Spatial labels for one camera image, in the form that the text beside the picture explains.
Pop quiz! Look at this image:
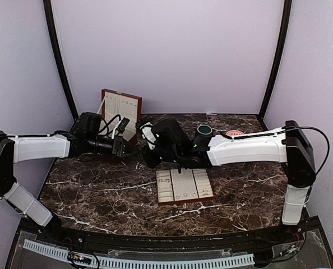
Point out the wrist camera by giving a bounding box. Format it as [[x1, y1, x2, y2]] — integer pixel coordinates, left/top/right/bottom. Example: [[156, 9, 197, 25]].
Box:
[[78, 112, 131, 141], [135, 119, 189, 150]]

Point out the red open jewelry box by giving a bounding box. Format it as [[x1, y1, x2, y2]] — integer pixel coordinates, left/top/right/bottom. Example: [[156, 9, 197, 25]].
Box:
[[97, 89, 142, 145]]

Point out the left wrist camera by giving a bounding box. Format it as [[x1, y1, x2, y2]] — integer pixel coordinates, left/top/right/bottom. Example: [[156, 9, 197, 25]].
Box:
[[78, 112, 131, 141]]

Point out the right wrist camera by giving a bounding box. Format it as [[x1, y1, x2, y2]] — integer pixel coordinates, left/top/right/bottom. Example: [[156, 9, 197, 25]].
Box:
[[135, 119, 189, 150]]

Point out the red white patterned bowl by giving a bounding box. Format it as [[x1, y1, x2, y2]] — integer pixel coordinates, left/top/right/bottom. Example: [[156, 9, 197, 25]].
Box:
[[225, 130, 244, 137]]

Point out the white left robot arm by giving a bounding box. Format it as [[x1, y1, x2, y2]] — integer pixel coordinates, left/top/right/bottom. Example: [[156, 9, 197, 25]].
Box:
[[0, 131, 136, 244]]

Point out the white slotted cable duct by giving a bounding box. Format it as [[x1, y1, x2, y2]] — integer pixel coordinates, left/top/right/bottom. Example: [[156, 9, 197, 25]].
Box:
[[22, 239, 255, 268]]

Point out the right black frame post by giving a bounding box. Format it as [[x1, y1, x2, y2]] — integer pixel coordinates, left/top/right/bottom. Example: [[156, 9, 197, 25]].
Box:
[[258, 0, 292, 120]]

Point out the black front table rail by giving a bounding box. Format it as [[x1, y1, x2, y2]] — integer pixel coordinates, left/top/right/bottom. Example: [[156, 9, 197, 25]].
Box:
[[17, 215, 321, 254]]

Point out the black frame post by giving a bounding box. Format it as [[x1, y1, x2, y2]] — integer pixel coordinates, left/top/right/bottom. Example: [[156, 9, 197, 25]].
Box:
[[258, 0, 292, 120], [43, 0, 78, 120]]

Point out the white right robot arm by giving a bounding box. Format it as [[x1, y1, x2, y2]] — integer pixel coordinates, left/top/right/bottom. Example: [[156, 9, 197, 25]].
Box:
[[136, 119, 319, 243]]

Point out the left black frame post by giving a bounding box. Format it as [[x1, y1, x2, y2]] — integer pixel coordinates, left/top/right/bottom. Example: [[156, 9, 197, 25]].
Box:
[[43, 0, 78, 120]]

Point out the dark green mug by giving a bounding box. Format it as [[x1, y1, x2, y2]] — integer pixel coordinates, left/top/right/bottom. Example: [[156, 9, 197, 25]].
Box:
[[193, 124, 213, 145]]

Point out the red jewelry tray insert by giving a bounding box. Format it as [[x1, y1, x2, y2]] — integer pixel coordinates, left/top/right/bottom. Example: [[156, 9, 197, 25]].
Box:
[[156, 169, 214, 205]]

